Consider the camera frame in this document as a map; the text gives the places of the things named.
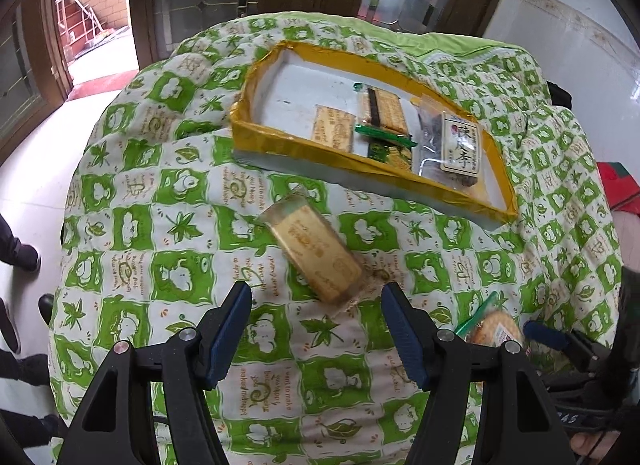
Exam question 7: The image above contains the beige cracker pack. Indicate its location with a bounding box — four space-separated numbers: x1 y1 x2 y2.
310 105 356 153

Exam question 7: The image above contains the clear preserved plum bag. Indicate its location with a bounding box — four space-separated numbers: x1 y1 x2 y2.
416 95 484 192

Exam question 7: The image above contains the dark green cracker pack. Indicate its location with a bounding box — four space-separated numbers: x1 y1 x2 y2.
368 139 412 171

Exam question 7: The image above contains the right hand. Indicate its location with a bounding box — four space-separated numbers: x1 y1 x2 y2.
570 428 639 464

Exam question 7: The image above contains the round scallion cracker pack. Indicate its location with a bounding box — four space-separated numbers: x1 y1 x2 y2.
454 292 524 347

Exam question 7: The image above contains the green patterned quilt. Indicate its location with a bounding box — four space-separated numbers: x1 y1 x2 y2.
49 12 622 464

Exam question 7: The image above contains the dark shoe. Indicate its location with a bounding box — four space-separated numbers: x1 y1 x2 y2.
38 294 54 325
0 216 41 272

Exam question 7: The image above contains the small golden cracker pack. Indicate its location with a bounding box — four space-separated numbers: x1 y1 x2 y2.
258 193 369 311

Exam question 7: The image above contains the red cloth item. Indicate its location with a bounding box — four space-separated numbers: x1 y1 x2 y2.
597 162 640 216

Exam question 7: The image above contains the yellow-rimmed white foam tray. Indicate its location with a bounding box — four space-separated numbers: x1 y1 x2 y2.
230 41 518 229

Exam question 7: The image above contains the metal stair railing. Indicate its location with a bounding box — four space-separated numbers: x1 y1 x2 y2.
54 0 108 62

